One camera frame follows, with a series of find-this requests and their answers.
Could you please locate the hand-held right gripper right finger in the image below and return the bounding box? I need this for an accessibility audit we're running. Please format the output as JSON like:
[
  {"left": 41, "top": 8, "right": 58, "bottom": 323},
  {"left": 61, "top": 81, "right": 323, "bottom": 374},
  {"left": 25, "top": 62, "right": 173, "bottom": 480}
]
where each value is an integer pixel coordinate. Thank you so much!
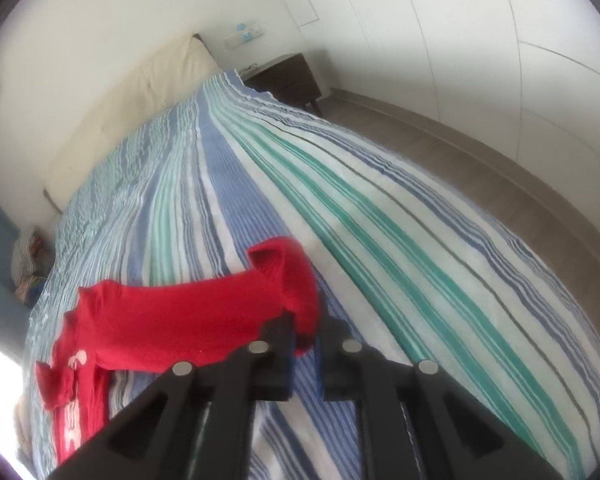
[{"left": 316, "top": 316, "right": 566, "bottom": 480}]

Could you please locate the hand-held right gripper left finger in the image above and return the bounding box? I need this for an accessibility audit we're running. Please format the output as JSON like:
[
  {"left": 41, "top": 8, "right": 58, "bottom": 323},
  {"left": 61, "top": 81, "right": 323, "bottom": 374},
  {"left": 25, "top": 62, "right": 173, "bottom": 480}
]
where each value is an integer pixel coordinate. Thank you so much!
[{"left": 45, "top": 312, "right": 297, "bottom": 480}]

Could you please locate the red knit garment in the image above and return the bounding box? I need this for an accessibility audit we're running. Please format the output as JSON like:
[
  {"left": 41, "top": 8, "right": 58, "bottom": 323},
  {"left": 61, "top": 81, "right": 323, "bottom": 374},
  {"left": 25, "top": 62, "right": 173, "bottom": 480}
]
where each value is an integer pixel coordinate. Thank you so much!
[{"left": 34, "top": 236, "right": 322, "bottom": 466}]

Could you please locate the pile of colourful clothes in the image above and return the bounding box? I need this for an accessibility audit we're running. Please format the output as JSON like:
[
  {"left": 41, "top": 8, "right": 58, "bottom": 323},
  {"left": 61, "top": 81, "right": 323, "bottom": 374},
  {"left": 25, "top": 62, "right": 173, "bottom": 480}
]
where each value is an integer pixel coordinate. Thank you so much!
[{"left": 11, "top": 227, "right": 56, "bottom": 306}]

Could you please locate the striped bed blanket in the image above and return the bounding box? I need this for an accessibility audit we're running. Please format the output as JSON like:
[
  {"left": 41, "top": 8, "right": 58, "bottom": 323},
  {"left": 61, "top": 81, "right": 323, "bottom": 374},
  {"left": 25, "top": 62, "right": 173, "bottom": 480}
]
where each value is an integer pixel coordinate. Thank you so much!
[{"left": 17, "top": 71, "right": 600, "bottom": 480}]

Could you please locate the dark wooden nightstand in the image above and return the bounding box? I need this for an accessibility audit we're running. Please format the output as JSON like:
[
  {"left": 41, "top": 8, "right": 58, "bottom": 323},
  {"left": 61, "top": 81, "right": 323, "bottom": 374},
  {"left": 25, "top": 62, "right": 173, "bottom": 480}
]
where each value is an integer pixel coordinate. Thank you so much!
[{"left": 241, "top": 53, "right": 323, "bottom": 116}]

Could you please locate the white wardrobe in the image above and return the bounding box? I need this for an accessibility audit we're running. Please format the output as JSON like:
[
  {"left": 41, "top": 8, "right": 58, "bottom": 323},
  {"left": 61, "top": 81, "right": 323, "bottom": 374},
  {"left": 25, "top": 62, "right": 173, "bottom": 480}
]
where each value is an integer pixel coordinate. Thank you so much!
[{"left": 260, "top": 0, "right": 600, "bottom": 181}]

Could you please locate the white wall socket panel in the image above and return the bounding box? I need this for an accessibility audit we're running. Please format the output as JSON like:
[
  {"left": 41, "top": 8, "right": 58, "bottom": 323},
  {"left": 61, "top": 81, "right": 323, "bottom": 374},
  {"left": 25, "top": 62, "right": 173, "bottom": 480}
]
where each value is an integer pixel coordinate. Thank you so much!
[{"left": 225, "top": 22, "right": 263, "bottom": 51}]

